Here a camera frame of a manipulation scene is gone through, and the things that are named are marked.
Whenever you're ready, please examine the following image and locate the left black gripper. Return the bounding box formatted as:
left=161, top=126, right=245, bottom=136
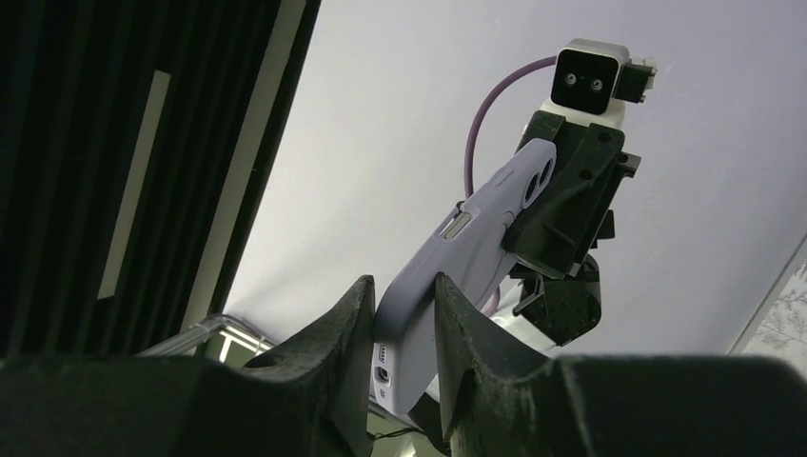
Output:
left=502, top=111, right=640, bottom=346

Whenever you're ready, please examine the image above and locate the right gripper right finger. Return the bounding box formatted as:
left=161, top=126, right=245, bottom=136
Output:
left=434, top=274, right=806, bottom=456

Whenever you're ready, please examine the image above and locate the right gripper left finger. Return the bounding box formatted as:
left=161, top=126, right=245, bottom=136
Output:
left=1, top=275, right=375, bottom=456

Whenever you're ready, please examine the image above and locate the floral table mat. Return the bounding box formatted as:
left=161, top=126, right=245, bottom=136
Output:
left=729, top=239, right=806, bottom=376

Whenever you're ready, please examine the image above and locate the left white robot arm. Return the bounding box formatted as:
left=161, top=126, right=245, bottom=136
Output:
left=492, top=111, right=640, bottom=351

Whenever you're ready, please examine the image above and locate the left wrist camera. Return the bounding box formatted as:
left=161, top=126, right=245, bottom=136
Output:
left=541, top=38, right=658, bottom=129

